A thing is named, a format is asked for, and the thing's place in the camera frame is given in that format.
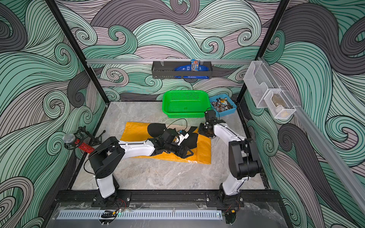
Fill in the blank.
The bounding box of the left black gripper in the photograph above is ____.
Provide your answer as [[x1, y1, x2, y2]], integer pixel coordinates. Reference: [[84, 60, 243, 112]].
[[163, 142, 194, 159]]

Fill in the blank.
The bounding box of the yellow printed pillowcase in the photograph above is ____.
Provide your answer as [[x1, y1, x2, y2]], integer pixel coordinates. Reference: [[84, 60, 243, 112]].
[[120, 122, 212, 164]]

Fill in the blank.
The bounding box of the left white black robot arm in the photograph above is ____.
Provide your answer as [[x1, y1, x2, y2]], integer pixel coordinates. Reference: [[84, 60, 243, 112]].
[[88, 129, 194, 199]]

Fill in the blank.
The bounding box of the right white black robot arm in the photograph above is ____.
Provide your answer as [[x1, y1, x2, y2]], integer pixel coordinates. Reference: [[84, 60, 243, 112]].
[[199, 122, 260, 196]]

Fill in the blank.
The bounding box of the blue bin of small parts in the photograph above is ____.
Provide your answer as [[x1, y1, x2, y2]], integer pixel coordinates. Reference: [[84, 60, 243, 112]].
[[209, 94, 237, 118]]

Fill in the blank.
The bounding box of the green plastic basket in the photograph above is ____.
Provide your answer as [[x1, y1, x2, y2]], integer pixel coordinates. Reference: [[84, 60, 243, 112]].
[[162, 90, 211, 118]]

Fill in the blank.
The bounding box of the blue snack packet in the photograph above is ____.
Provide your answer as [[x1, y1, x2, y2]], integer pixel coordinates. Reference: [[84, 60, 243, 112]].
[[175, 60, 209, 79]]

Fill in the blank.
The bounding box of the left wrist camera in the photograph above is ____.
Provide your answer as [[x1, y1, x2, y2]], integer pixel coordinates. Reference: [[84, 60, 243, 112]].
[[175, 130, 189, 145]]

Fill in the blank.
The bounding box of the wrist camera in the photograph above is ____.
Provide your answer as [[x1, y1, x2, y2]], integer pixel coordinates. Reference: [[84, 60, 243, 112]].
[[175, 130, 189, 145], [204, 109, 218, 123]]

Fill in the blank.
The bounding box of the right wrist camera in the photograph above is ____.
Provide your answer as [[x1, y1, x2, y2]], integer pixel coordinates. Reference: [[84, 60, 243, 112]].
[[204, 109, 218, 123]]

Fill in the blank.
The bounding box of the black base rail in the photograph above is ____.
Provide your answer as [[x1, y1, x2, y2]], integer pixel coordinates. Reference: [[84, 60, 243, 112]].
[[55, 190, 284, 208]]

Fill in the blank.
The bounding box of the white slotted cable duct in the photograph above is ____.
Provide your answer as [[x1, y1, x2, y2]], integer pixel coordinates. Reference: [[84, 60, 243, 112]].
[[56, 210, 222, 220]]

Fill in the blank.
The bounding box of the large clear wall bin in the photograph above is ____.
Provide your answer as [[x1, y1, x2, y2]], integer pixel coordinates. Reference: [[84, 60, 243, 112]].
[[244, 61, 279, 108]]

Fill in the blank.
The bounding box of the small clear wall bin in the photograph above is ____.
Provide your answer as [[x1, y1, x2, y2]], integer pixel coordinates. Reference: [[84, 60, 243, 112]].
[[264, 89, 296, 120]]

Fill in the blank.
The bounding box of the black wall shelf tray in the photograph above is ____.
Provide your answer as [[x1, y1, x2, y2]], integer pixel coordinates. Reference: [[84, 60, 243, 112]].
[[151, 61, 213, 79]]

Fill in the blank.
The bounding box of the back aluminium rail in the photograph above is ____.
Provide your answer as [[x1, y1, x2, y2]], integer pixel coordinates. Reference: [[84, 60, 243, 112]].
[[86, 58, 253, 65]]

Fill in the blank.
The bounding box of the aluminium rail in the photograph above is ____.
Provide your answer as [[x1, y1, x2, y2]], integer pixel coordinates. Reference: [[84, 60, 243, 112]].
[[258, 57, 365, 213], [86, 58, 253, 65]]

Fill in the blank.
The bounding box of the right aluminium rail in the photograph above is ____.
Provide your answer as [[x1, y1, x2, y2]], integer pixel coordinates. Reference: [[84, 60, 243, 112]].
[[258, 57, 365, 213]]

